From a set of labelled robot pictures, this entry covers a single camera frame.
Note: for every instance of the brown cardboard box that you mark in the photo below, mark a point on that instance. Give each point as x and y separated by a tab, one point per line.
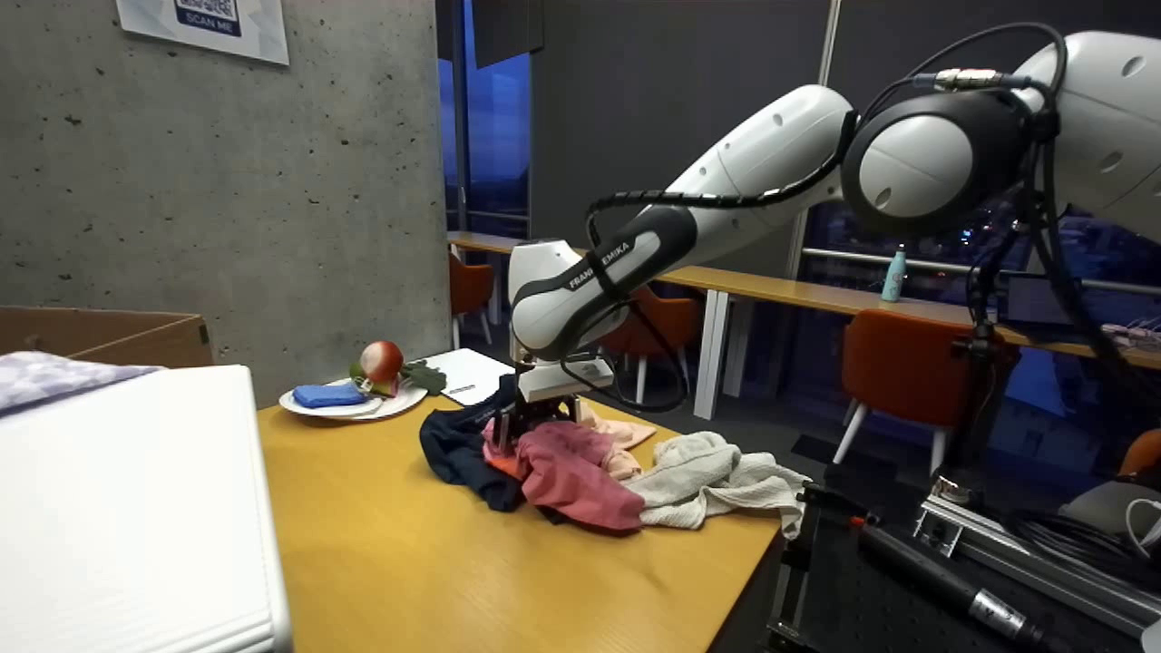
111	331

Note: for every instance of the white paper sheet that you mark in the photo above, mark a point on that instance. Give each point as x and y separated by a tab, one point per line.
474	371

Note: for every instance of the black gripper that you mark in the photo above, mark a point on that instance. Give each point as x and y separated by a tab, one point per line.
537	406

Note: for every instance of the silver metal rails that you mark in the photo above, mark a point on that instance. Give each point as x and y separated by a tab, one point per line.
1040	548

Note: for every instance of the dark blue shirt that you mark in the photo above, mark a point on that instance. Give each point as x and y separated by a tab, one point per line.
457	456

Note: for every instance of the peach shirt with print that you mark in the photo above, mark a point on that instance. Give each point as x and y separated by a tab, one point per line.
621	436

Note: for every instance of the orange chair white legs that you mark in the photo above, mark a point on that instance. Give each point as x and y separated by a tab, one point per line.
907	367
469	292
658	329

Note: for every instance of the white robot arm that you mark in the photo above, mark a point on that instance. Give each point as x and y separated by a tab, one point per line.
748	157

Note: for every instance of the pink shirt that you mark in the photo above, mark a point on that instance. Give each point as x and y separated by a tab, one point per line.
573	476

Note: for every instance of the white wall poster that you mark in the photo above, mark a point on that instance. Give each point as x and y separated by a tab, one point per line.
203	22

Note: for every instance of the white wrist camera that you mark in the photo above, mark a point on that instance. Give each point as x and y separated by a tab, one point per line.
566	377

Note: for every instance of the white grey shirt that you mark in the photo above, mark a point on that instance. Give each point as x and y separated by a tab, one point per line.
713	476

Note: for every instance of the white plastic box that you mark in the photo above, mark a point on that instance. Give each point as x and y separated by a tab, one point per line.
121	509

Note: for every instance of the black camera stand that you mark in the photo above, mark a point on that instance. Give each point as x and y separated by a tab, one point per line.
979	386

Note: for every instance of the red apple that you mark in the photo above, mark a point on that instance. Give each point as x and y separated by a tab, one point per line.
383	363

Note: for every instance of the long wooden desk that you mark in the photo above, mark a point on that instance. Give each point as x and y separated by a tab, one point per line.
775	292

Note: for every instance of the teal bottle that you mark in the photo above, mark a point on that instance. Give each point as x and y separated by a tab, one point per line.
892	277

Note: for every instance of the black tube silver end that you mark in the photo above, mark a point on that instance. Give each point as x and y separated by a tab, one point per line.
930	578

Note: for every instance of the patterned cloth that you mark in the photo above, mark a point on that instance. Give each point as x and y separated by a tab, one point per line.
47	377

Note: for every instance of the green leaf toy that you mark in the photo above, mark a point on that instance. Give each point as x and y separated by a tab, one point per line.
421	377

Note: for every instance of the blue sponge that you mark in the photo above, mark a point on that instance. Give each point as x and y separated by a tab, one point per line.
326	393

